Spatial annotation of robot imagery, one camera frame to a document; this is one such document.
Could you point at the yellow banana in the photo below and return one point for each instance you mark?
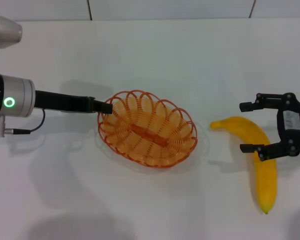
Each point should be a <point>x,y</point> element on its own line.
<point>265,185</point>

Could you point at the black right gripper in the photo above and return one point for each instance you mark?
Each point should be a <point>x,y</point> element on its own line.
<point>292,135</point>

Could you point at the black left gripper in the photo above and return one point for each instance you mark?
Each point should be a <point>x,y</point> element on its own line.
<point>62,101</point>

